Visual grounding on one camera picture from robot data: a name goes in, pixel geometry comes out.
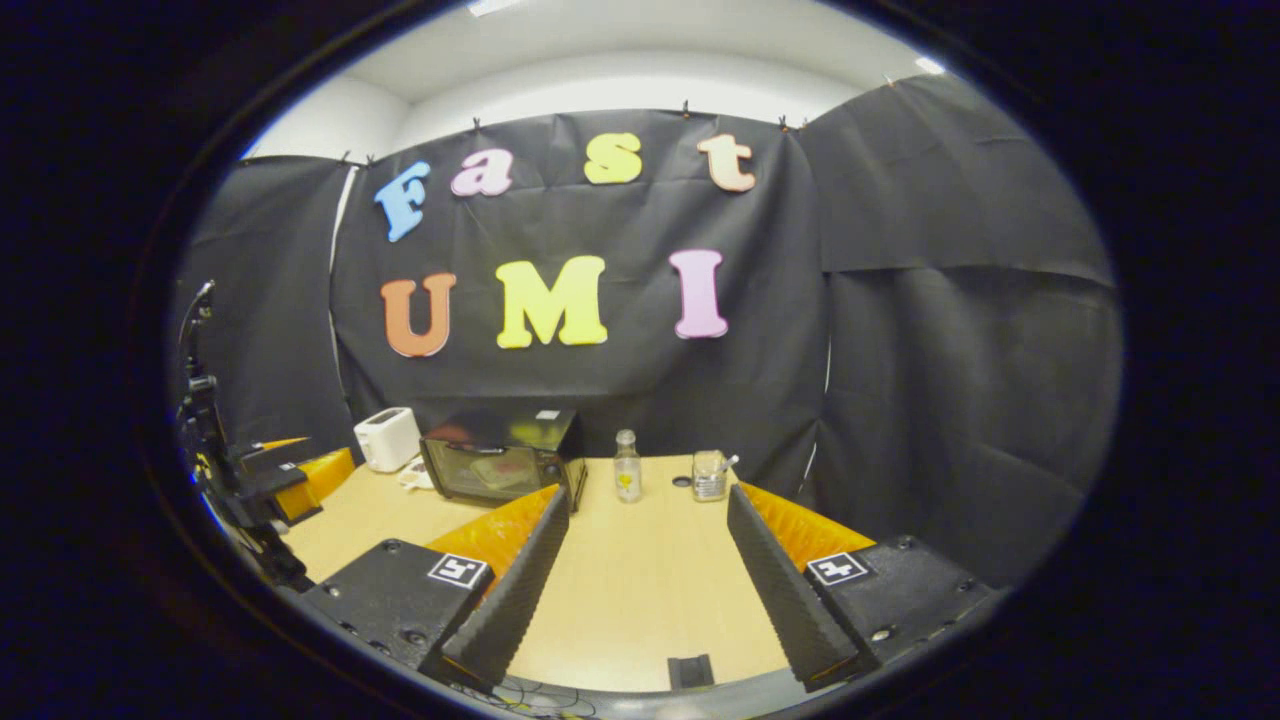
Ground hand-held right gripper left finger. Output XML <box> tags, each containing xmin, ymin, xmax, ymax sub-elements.
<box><xmin>300</xmin><ymin>485</ymin><xmax>571</xmax><ymax>693</ymax></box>

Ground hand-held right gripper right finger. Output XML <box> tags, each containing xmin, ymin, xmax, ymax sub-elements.
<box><xmin>727</xmin><ymin>483</ymin><xmax>1001</xmax><ymax>693</ymax></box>

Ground black electric oven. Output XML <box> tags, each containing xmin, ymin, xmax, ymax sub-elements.
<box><xmin>420</xmin><ymin>407</ymin><xmax>589</xmax><ymax>513</ymax></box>

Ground white toaster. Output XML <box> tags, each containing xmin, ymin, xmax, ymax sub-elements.
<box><xmin>353</xmin><ymin>407</ymin><xmax>423</xmax><ymax>473</ymax></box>

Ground clear utensil holder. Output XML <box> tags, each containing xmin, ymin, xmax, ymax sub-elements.
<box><xmin>692</xmin><ymin>450</ymin><xmax>729</xmax><ymax>502</ymax></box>

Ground clear glass bottle yellow label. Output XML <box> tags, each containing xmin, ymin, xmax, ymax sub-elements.
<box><xmin>614</xmin><ymin>429</ymin><xmax>643</xmax><ymax>504</ymax></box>

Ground black cables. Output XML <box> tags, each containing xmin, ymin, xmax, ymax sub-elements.
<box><xmin>450</xmin><ymin>675</ymin><xmax>601</xmax><ymax>719</ymax></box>

